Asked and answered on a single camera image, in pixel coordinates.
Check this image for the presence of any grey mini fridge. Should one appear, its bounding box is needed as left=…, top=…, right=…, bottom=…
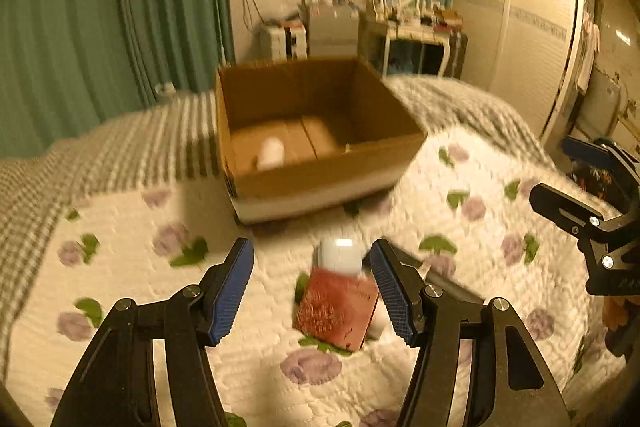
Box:
left=305, top=1, right=362, bottom=58

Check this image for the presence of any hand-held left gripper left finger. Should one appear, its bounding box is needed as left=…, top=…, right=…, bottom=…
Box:
left=50, top=237, right=255, bottom=427

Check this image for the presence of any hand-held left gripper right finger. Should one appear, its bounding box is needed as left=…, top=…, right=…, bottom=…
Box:
left=370, top=238, right=572, bottom=427

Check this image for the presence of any blue laundry basket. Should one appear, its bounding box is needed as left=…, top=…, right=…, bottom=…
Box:
left=389, top=51, right=417, bottom=76

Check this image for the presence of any hanging wall cable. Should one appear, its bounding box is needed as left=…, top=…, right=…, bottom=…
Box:
left=242, top=0, right=267, bottom=28

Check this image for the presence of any white suitcase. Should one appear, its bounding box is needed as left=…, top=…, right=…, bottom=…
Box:
left=259, top=24, right=309, bottom=60

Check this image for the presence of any white bottle with red cap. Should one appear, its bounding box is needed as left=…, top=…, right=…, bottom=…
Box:
left=313, top=237, right=374, bottom=279

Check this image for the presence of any green checked blanket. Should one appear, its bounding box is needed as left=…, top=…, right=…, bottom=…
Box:
left=0, top=74, right=553, bottom=358

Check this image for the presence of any white slatted wardrobe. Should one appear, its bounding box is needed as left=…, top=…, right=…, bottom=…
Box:
left=454, top=0, right=587, bottom=144

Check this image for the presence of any white floral quilt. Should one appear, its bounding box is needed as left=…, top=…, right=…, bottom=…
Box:
left=4, top=126, right=618, bottom=427

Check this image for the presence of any white dressing table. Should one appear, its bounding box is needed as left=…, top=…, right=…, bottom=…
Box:
left=364, top=13, right=469, bottom=78

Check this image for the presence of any wide green curtain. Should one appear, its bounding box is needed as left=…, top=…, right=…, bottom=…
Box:
left=0, top=0, right=126, bottom=160

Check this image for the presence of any dark green suitcase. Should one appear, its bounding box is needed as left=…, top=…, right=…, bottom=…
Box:
left=446, top=32, right=469, bottom=80

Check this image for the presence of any brown cardboard box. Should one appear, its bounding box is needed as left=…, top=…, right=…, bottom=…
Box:
left=214, top=56, right=429, bottom=225

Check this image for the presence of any red patterned box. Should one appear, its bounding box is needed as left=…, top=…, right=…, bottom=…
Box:
left=292, top=269, right=381, bottom=353

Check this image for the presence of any hanging light cloth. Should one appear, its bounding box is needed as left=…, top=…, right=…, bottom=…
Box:
left=574, top=6, right=602, bottom=96

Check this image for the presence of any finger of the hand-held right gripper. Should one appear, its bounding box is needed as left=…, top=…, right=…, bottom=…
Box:
left=562, top=137, right=640, bottom=180
left=528, top=183, right=640, bottom=297

